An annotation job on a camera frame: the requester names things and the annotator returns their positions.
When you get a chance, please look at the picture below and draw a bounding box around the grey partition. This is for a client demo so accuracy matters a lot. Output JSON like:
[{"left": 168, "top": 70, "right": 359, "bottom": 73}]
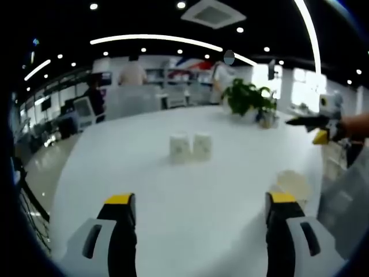
[{"left": 105, "top": 85, "right": 162, "bottom": 121}]

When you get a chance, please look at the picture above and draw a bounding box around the red blue banner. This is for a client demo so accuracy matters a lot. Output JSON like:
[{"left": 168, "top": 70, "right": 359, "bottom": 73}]
[{"left": 175, "top": 56, "right": 213, "bottom": 72}]

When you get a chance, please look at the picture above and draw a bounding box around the white table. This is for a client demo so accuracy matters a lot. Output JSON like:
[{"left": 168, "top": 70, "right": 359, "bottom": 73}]
[{"left": 51, "top": 105, "right": 328, "bottom": 277}]

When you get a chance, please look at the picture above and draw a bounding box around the small beige container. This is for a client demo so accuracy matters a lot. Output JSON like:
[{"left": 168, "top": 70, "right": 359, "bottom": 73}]
[{"left": 259, "top": 114, "right": 280, "bottom": 129}]

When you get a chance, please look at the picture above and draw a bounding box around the curved ceiling light strip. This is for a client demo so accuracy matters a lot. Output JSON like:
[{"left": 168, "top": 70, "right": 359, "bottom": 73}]
[{"left": 89, "top": 33, "right": 257, "bottom": 66}]

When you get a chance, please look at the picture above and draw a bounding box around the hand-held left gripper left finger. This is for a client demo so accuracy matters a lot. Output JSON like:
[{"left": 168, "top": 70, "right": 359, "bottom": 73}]
[{"left": 62, "top": 192, "right": 138, "bottom": 277}]

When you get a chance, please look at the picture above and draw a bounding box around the white paper cup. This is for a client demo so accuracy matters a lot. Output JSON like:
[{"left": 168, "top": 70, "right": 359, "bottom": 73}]
[
  {"left": 169, "top": 132, "right": 193, "bottom": 164},
  {"left": 192, "top": 131, "right": 213, "bottom": 162},
  {"left": 275, "top": 169, "right": 314, "bottom": 210}
]

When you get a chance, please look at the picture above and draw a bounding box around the black tripod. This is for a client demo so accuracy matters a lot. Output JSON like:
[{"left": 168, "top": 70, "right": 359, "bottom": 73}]
[{"left": 11, "top": 155, "right": 51, "bottom": 252}]

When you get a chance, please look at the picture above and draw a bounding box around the straight ceiling light strip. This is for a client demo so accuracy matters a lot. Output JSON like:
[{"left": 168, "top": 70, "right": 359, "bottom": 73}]
[{"left": 293, "top": 0, "right": 322, "bottom": 76}]

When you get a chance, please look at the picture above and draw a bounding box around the green potted plant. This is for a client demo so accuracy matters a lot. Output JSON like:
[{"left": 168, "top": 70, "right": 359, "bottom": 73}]
[{"left": 221, "top": 78, "right": 277, "bottom": 123}]

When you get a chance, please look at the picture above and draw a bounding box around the ceiling air vent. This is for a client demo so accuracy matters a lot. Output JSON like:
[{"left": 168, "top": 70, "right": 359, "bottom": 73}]
[{"left": 180, "top": 0, "right": 247, "bottom": 29}]

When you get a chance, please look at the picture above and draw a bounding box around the white chair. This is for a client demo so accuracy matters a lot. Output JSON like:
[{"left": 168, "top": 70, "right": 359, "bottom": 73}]
[{"left": 73, "top": 96, "right": 106, "bottom": 128}]

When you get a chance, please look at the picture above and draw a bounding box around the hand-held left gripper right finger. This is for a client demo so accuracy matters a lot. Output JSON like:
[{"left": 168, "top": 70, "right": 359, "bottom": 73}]
[{"left": 265, "top": 190, "right": 347, "bottom": 277}]

